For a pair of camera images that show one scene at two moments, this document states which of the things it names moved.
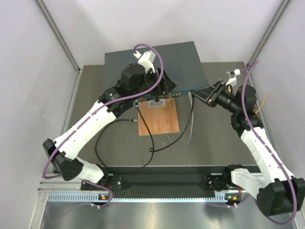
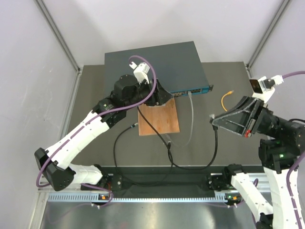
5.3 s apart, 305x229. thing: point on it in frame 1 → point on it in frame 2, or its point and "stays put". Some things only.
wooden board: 160,116 stays put
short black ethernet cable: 152,150 → 212,118
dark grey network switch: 181,62 stays put
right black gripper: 204,94 → 241,119
